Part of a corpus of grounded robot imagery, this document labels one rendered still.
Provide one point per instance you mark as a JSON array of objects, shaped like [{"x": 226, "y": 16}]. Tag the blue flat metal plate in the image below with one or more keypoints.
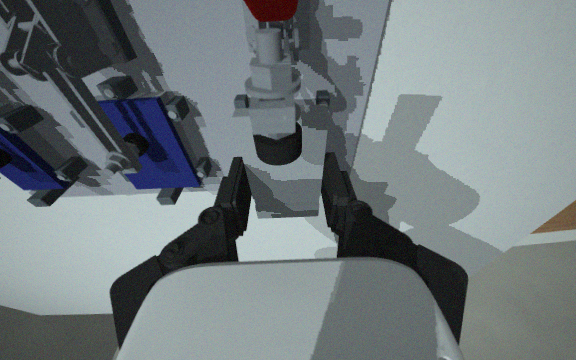
[{"x": 169, "y": 161}]

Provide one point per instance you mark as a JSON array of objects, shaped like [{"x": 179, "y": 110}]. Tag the blue flat block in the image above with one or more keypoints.
[{"x": 34, "y": 160}]

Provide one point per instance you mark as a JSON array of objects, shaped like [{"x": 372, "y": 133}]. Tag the grey fixture plate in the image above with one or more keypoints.
[{"x": 198, "y": 49}]

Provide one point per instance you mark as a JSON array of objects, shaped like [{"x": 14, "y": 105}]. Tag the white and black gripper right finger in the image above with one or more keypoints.
[{"x": 361, "y": 234}]

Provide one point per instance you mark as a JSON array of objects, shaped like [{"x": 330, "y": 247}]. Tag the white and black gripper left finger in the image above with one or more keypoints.
[{"x": 211, "y": 240}]

